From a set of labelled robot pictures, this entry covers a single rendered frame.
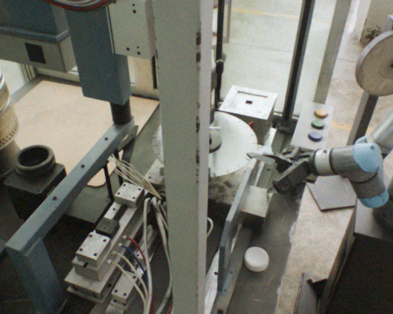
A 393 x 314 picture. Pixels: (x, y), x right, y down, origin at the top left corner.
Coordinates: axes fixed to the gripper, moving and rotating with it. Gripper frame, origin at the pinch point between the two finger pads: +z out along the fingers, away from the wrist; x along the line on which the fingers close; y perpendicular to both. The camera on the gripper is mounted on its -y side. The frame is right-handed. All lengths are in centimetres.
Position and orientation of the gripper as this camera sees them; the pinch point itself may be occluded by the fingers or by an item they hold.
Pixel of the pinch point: (255, 174)
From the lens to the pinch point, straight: 126.1
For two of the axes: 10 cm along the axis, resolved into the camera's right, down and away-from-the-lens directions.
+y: 5.1, -5.6, 6.6
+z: -7.3, 1.3, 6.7
